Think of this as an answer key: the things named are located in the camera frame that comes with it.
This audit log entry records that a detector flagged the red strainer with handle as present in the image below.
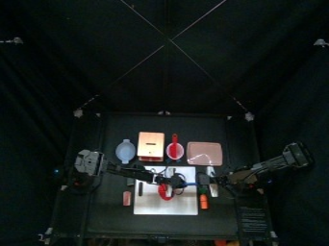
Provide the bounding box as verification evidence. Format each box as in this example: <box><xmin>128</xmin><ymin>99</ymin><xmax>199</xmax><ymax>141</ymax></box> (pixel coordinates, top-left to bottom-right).
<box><xmin>164</xmin><ymin>134</ymin><xmax>184</xmax><ymax>160</ymax></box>

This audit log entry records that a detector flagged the orange toy carrot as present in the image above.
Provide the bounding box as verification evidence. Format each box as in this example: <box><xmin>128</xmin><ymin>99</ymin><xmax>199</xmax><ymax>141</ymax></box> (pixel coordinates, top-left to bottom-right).
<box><xmin>199</xmin><ymin>187</ymin><xmax>210</xmax><ymax>210</ymax></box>

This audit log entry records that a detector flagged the silver metal spatula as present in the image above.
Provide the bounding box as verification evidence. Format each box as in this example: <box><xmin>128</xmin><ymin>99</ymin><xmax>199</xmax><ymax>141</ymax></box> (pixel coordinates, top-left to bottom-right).
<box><xmin>206</xmin><ymin>166</ymin><xmax>219</xmax><ymax>198</ymax></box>

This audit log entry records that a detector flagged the pink square tray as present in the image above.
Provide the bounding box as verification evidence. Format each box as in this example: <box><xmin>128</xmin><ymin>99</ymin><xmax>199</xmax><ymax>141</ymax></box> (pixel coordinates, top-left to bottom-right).
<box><xmin>184</xmin><ymin>141</ymin><xmax>223</xmax><ymax>167</ymax></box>

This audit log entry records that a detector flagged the red pizza cutter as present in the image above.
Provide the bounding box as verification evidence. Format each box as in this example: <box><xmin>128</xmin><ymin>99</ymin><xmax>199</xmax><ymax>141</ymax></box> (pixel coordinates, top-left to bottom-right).
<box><xmin>156</xmin><ymin>183</ymin><xmax>176</xmax><ymax>202</ymax></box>

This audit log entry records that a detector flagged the light blue bowl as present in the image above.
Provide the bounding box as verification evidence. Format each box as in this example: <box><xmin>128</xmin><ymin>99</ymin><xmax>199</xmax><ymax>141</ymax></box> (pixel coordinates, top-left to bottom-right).
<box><xmin>115</xmin><ymin>138</ymin><xmax>137</xmax><ymax>165</ymax></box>

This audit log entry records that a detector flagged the white cutting board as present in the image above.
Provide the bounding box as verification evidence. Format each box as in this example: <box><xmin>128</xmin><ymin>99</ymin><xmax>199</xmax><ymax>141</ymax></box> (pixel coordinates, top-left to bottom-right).
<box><xmin>132</xmin><ymin>165</ymin><xmax>199</xmax><ymax>216</ymax></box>

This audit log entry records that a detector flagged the small pink block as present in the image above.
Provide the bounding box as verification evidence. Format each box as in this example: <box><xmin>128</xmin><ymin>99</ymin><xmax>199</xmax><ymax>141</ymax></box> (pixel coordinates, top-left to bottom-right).
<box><xmin>121</xmin><ymin>190</ymin><xmax>132</xmax><ymax>207</ymax></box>

